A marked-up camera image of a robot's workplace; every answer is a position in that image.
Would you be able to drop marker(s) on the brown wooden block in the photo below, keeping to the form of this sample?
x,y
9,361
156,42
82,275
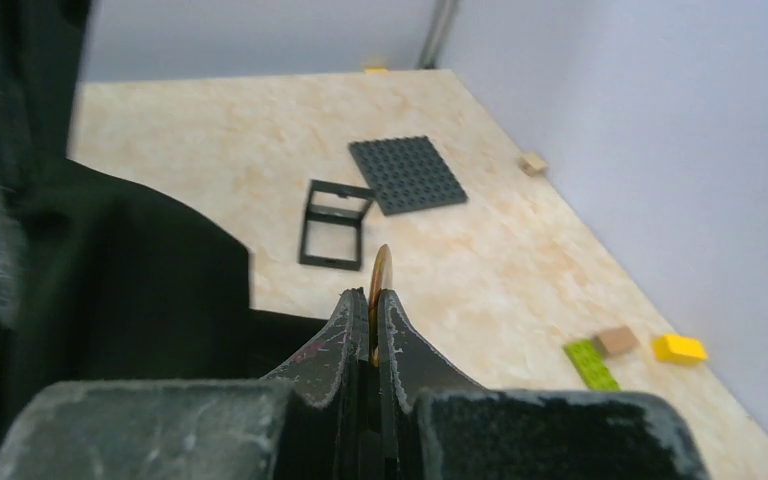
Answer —
x,y
615,341

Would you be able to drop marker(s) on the black square frame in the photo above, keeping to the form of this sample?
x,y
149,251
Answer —
x,y
335,216

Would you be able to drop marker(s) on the green lego brick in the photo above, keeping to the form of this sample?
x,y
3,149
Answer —
x,y
590,366

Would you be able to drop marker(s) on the dark grey lego baseplate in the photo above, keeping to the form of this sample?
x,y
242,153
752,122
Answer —
x,y
407,174

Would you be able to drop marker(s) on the black garment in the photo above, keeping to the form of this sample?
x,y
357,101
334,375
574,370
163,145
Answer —
x,y
102,278

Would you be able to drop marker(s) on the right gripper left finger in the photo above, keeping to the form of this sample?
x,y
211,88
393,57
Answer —
x,y
302,420

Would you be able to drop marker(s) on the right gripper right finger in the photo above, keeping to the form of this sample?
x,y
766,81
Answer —
x,y
438,423

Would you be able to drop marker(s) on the wooden cube by wall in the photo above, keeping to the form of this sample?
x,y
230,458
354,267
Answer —
x,y
532,164

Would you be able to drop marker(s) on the yellow lego brick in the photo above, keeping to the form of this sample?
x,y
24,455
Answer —
x,y
679,350

